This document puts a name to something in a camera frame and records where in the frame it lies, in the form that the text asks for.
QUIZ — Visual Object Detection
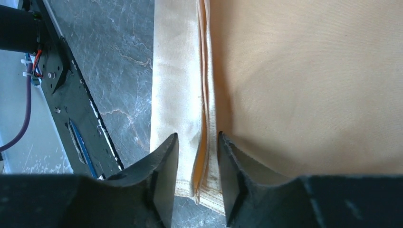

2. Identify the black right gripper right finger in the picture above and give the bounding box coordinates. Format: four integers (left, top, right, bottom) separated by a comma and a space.
218, 133, 403, 228

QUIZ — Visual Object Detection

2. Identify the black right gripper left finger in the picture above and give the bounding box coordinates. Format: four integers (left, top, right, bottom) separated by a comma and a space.
0, 133, 179, 228

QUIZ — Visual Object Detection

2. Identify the peach cloth napkin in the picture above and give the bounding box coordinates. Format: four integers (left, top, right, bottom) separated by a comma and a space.
150, 0, 403, 213

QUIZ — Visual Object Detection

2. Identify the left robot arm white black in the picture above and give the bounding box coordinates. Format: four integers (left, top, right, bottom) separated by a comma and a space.
0, 5, 50, 54

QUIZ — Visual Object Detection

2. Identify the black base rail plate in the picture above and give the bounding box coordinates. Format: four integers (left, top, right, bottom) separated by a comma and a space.
18, 0, 123, 178

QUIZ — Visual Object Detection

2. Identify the aluminium frame rail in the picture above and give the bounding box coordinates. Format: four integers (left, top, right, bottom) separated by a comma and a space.
0, 50, 73, 174

